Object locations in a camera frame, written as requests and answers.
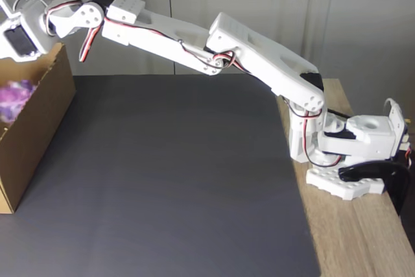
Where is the pink purple knobbly ball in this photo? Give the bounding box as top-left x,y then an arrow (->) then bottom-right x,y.
0,78 -> 37,125

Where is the brown cardboard box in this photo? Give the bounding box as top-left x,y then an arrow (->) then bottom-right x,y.
0,42 -> 77,215

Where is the dark grey table mat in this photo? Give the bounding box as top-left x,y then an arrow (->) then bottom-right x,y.
0,74 -> 322,277

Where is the black table clamp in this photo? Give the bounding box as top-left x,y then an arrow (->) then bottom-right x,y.
338,160 -> 412,218

